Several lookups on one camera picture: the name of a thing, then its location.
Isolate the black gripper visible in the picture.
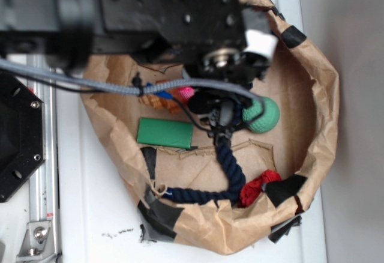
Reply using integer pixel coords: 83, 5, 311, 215
154, 29, 278, 125

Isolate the orange spiral seashell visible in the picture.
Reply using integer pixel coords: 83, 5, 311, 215
139, 88, 187, 114

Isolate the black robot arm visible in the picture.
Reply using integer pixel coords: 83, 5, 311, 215
1, 0, 276, 128

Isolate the green rectangular block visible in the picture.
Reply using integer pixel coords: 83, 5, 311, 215
137, 118, 193, 149

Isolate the brown paper bag bin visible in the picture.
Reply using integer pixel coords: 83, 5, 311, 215
82, 0, 340, 255

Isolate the green dimpled ball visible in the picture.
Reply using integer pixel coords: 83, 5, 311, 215
242, 97, 280, 133

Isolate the red crumpled cloth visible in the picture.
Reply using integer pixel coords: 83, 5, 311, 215
238, 169, 281, 208

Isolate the dark blue twisted rope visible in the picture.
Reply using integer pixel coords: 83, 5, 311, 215
164, 100, 250, 206

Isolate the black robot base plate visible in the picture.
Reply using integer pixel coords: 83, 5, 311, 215
1, 71, 44, 203

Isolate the aluminium extrusion rail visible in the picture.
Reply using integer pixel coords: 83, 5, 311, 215
25, 53, 61, 263

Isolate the grey braided cable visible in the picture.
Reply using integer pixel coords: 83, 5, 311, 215
0, 58, 259, 103

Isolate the metal corner bracket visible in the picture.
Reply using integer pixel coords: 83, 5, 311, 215
16, 220, 56, 262

